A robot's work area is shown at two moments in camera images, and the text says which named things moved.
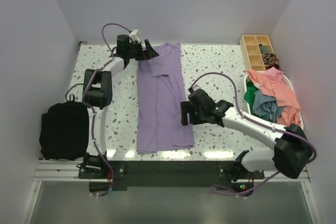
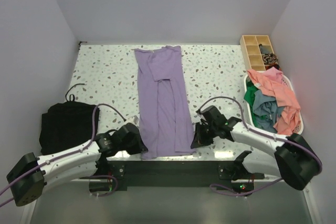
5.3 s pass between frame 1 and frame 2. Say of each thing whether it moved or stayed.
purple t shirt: moved
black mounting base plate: stayed
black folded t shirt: stayed
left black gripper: moved
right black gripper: moved
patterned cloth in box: stayed
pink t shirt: stayed
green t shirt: stayed
